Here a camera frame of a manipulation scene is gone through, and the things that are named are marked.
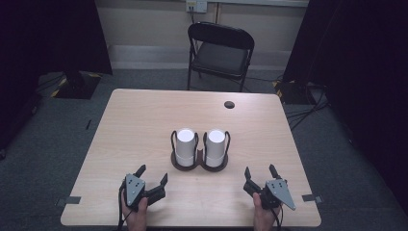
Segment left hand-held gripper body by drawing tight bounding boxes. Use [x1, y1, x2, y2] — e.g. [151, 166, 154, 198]
[119, 173, 166, 213]

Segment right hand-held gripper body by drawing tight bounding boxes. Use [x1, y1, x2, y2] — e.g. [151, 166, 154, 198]
[242, 178, 297, 212]

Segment dark double cup holder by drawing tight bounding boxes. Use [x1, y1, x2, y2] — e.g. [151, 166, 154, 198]
[169, 129, 232, 173]

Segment white paper cup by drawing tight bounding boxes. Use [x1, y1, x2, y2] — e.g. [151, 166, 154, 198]
[175, 128, 197, 167]
[204, 128, 227, 168]

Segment person's left hand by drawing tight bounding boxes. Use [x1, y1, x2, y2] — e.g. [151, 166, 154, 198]
[120, 192, 149, 231]

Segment person's right hand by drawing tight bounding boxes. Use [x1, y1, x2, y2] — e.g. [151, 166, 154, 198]
[251, 192, 282, 231]

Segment grey tape strip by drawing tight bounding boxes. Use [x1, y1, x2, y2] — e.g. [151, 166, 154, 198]
[301, 193, 324, 204]
[55, 195, 82, 207]

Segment black stand base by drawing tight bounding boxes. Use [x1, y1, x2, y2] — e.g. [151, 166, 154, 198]
[272, 78, 319, 106]
[50, 70, 103, 100]

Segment black folding chair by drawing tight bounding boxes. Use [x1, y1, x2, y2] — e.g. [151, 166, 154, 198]
[187, 21, 256, 93]

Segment black curtain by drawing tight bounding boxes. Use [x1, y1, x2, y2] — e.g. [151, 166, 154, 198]
[282, 0, 408, 213]
[0, 0, 114, 152]

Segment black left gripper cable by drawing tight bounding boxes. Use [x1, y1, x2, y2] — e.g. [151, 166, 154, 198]
[116, 181, 133, 231]

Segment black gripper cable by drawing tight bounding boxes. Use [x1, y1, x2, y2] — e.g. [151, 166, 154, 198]
[269, 203, 285, 231]
[116, 181, 133, 231]

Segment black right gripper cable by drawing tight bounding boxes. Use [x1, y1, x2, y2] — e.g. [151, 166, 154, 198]
[269, 203, 285, 231]

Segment black floor cables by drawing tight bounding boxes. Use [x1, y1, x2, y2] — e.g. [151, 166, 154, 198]
[283, 82, 331, 131]

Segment white wall socket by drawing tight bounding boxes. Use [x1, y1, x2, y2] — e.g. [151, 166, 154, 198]
[185, 0, 209, 14]

